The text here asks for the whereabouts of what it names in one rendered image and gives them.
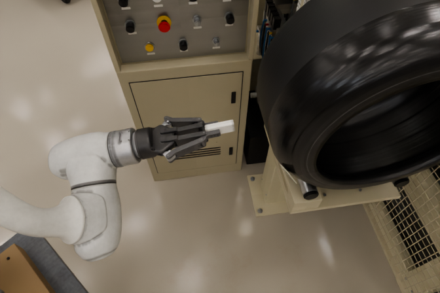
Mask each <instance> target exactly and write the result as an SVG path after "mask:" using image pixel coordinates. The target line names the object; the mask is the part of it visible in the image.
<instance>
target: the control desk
mask: <svg viewBox="0 0 440 293"><path fill-rule="evenodd" d="M90 1H91V4H92V7H93V9H94V12H95V15H96V18H97V20H98V23H99V26H100V29H101V32H102V35H103V38H104V41H105V43H106V46H107V49H108V52H109V55H110V57H111V61H112V63H113V66H114V68H115V72H116V73H117V76H118V79H119V82H120V86H121V88H122V91H123V94H124V97H125V99H126V102H127V105H128V108H129V111H130V114H131V116H132V120H133V122H134V125H135V127H136V129H141V128H147V127H150V128H155V127H157V126H159V125H162V123H163V122H164V117H165V116H169V117H172V118H194V117H201V119H202V120H203V121H204V122H205V123H208V122H214V121H218V122H224V121H227V120H233V121H234V128H235V131H232V132H228V133H222V134H221V136H219V137H214V138H210V139H209V140H208V142H206V146H205V147H203V148H201V149H198V150H195V151H194V152H191V153H189V154H186V155H184V156H182V157H179V158H178V159H176V160H175V161H174V162H172V163H169V162H168V160H167V159H166V158H165V157H164V156H156V157H154V158H148V159H147V162H148V164H149V168H150V170H151V173H152V176H153V179H154V181H162V180H168V179H177V178H183V177H192V176H198V175H208V174H214V173H223V172H229V171H238V170H241V167H242V155H243V149H244V137H245V130H246V118H247V112H248V100H249V88H250V82H251V70H252V63H253V53H254V46H255V34H256V27H257V16H258V9H259V0H90Z"/></svg>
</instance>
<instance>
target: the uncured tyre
mask: <svg viewBox="0 0 440 293"><path fill-rule="evenodd" d="M257 100H258V104H259V108H260V110H261V114H262V117H263V121H264V123H265V128H266V132H267V134H268V138H269V141H270V145H271V147H272V151H273V153H274V155H275V157H276V159H277V160H278V161H279V163H280V164H281V165H282V166H283V167H284V168H285V169H286V170H287V172H288V173H289V174H290V175H292V176H294V177H296V178H298V179H300V180H302V181H304V182H307V183H308V184H311V185H313V186H317V187H320V188H326V189H334V190H347V189H356V188H365V187H370V186H376V185H379V184H384V183H387V182H392V181H396V180H399V179H402V178H405V177H408V176H411V175H414V174H416V173H419V172H421V171H424V170H427V169H429V168H431V167H433V166H435V165H438V164H440V0H309V1H308V2H307V3H305V4H304V5H303V6H302V7H301V8H300V9H299V10H298V11H297V12H296V13H294V14H293V15H292V16H291V17H290V18H289V19H288V21H287V22H286V23H285V24H284V25H283V26H282V27H281V28H280V30H279V31H278V32H277V34H276V35H275V36H274V38H273V39H272V40H271V42H270V44H269V46H268V48H267V49H266V51H265V54H264V56H263V58H262V60H261V64H260V66H259V72H258V76H257Z"/></svg>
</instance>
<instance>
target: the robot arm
mask: <svg viewBox="0 0 440 293"><path fill-rule="evenodd" d="M171 127H172V128H171ZM232 131H235V128H234V121H233V120H227V121H224V122H218V121H214V122H208V123H205V122H204V121H203V120H202V119H201V117H194V118H172V117H169V116H165V117H164V122H163V123H162V125H159V126H157V127H155V128H150V127H147V128H141V129H137V130H135V129H134V128H127V129H121V130H115V131H110V132H101V131H98V132H92V133H85V134H82V135H78V136H75V137H72V138H69V139H66V140H64V141H62V142H59V143H58V144H56V145H54V146H53V147H52V148H51V149H50V152H49V154H48V167H49V169H50V171H51V173H52V174H53V175H55V176H57V177H59V178H61V179H64V180H68V181H69V183H70V186H71V195H70V196H66V197H64V198H63V199H62V200H61V202H60V203H59V205H57V206H55V207H52V208H40V207H35V206H33V205H30V204H28V203H26V202H25V201H23V200H21V199H20V198H18V197H16V196H15V195H14V194H11V193H10V192H9V191H7V190H5V189H4V188H2V187H1V186H0V226H2V227H4V228H6V229H8V230H11V231H13V232H16V233H20V234H22V235H27V236H32V237H58V238H60V239H61V240H62V241H63V242H64V243H66V244H68V245H70V244H72V245H73V246H74V249H75V252H76V253H77V254H78V255H79V256H80V257H81V258H82V259H83V260H86V261H87V262H95V261H98V260H101V259H103V258H106V257H108V256H110V255H112V254H113V253H114V252H115V250H116V248H117V247H118V246H119V243H120V238H121V233H122V211H121V204H120V196H119V192H118V189H117V168H118V167H124V166H127V165H133V164H138V163H140V161H141V159H142V160H144V159H148V158H154V157H156V156H164V157H165V158H166V159H167V160H168V162H169V163H172V162H174V161H175V160H176V159H178V158H179V157H182V156H184V155H186V154H189V153H191V152H194V151H195V150H198V149H201V148H203V147H205V146H206V142H208V140H209V139H210V138H214V137H219V136H221V134H222V133H228V132H232ZM173 148H175V149H173Z"/></svg>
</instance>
